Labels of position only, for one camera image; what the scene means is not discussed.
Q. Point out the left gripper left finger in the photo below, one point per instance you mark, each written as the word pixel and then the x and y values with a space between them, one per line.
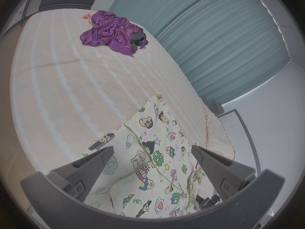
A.
pixel 88 173

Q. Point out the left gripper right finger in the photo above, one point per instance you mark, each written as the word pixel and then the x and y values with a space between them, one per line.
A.
pixel 219 175

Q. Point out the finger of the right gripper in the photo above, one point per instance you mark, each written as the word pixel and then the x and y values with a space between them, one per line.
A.
pixel 207 203

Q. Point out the white printed pyjama top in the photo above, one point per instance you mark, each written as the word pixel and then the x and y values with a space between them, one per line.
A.
pixel 154 175

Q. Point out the bed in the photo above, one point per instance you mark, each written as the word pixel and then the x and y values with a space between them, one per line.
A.
pixel 71 80

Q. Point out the pile of clothes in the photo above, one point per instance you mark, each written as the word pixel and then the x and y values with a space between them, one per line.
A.
pixel 107 32

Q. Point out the pink striped pillow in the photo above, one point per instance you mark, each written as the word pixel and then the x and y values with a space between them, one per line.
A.
pixel 219 137

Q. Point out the grey bedside table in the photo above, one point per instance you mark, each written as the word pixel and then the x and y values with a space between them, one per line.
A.
pixel 215 107

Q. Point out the blue-green curtain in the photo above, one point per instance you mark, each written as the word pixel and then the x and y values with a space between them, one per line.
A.
pixel 214 44

